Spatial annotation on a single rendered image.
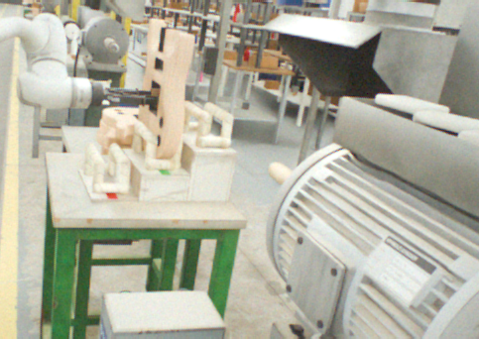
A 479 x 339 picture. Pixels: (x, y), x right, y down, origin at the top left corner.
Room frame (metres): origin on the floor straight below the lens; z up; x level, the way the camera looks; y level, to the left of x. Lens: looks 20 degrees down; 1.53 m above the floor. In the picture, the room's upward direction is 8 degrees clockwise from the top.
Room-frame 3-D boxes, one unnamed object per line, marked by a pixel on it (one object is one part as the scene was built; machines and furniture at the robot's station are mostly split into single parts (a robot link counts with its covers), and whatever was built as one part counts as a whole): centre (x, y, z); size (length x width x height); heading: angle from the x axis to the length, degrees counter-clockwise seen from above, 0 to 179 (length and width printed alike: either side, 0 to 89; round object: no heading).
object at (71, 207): (1.70, 0.11, 0.55); 0.62 x 0.58 x 0.76; 17
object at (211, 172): (1.73, -0.09, 1.02); 0.27 x 0.15 x 0.17; 21
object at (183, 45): (1.56, 0.01, 1.40); 0.07 x 0.04 x 0.09; 20
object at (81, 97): (1.59, 0.30, 1.23); 0.09 x 0.06 x 0.09; 20
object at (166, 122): (1.68, 0.06, 1.25); 0.35 x 0.04 x 0.40; 20
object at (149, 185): (1.68, 0.05, 0.98); 0.27 x 0.16 x 0.09; 21
